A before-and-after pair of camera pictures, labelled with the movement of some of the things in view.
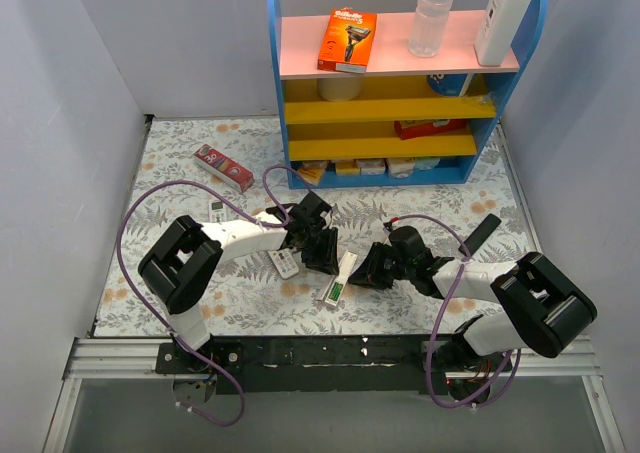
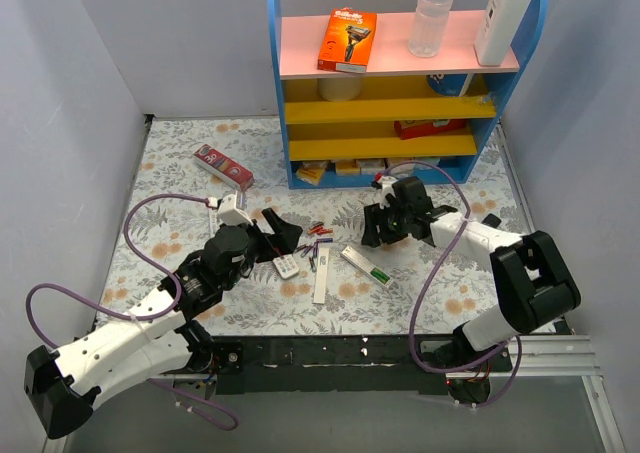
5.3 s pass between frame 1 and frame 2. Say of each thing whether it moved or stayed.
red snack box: stayed
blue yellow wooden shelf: stayed
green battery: moved
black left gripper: moved
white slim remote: moved
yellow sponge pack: stayed
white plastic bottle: stayed
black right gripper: moved
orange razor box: stayed
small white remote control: stayed
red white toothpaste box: stayed
